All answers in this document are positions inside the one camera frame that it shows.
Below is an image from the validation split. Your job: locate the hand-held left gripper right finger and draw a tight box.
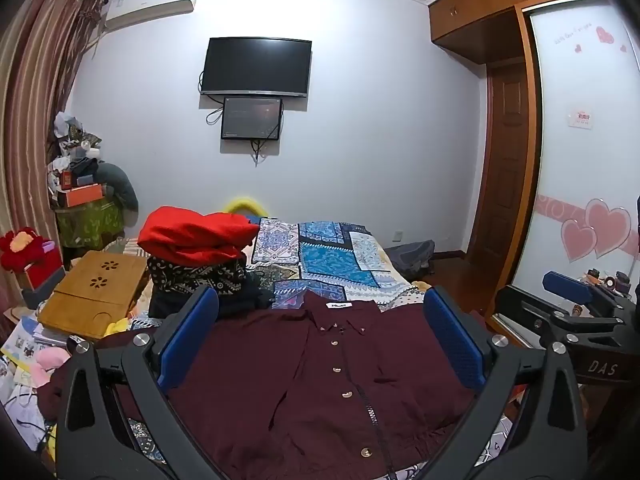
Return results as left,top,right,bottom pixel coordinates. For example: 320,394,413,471
410,286,588,480

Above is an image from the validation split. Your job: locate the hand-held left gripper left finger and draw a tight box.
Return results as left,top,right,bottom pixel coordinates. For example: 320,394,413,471
54,285,236,480

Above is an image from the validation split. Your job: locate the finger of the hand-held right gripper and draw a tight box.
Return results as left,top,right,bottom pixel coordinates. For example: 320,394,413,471
543,270,623,313
492,285,556,353

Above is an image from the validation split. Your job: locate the maroon button shirt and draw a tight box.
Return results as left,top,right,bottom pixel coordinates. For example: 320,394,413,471
37,292,501,480

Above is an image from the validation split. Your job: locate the navy garment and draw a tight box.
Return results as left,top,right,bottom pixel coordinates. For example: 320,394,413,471
150,280,276,320

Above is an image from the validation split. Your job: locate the dark patterned garment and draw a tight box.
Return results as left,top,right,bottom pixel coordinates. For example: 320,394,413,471
147,255,248,297

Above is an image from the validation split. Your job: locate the dark bag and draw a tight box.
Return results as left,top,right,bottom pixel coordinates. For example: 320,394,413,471
385,241,436,281

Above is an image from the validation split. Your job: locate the wooden lap desk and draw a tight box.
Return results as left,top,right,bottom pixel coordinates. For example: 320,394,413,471
37,250,151,338

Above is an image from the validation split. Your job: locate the red garment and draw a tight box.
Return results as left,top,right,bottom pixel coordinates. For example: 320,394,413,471
137,206,260,263

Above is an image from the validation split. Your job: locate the pink plush toy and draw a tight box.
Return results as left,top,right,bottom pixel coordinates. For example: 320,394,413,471
32,347,72,386

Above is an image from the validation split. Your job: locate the blue patchwork blanket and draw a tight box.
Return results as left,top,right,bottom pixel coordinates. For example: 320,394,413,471
117,217,501,480

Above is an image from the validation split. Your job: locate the red box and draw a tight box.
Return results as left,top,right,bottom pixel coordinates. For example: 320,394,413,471
20,247,66,292

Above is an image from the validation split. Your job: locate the pile of papers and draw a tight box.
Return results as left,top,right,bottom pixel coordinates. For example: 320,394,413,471
0,317,66,376

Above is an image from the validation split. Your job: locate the orange box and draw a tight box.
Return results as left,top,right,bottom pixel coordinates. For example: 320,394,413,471
57,184,105,208

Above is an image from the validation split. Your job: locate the red plush flower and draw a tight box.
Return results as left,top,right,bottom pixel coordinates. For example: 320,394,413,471
0,227,43,268

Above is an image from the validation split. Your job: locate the pile of household clutter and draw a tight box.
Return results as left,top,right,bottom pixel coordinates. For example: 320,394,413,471
47,110,104,186

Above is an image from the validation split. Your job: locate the striped brown curtain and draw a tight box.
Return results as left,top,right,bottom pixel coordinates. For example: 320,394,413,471
0,0,106,306

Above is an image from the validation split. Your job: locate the wooden overhead cabinet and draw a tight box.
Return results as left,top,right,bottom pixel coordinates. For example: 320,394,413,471
427,0,606,64

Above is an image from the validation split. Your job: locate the white air conditioner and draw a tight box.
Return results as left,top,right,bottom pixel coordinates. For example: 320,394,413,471
102,0,201,31

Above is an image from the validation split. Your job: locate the yellow ring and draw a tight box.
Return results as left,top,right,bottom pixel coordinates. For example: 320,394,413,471
222,196,268,218

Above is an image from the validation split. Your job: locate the small black wall monitor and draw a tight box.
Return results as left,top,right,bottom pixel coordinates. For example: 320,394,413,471
221,97,284,141

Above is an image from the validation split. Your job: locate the black wall television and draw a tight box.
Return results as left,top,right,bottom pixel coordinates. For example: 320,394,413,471
200,37,313,97

